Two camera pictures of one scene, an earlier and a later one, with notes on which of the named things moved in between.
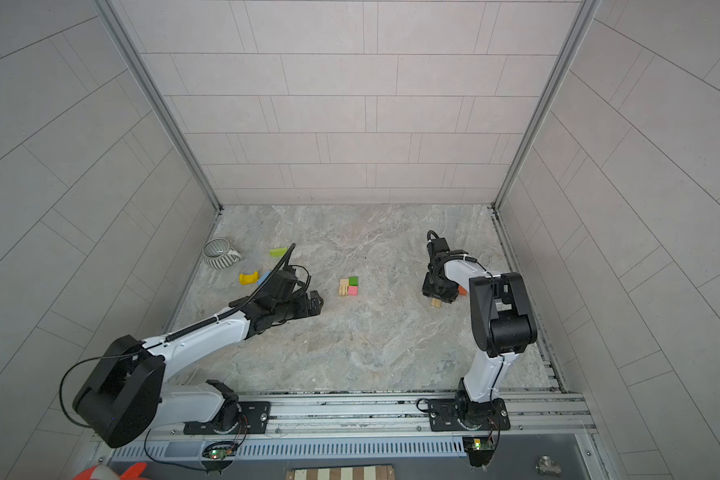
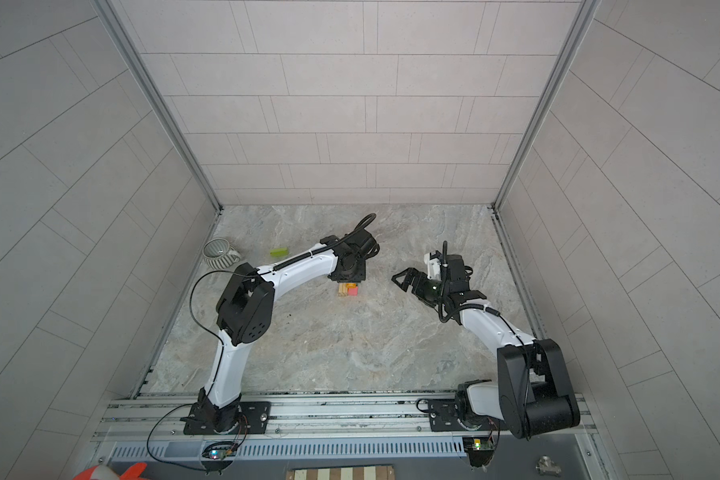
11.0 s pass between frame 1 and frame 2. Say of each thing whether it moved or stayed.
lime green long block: stayed
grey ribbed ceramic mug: stayed
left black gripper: moved
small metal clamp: stayed
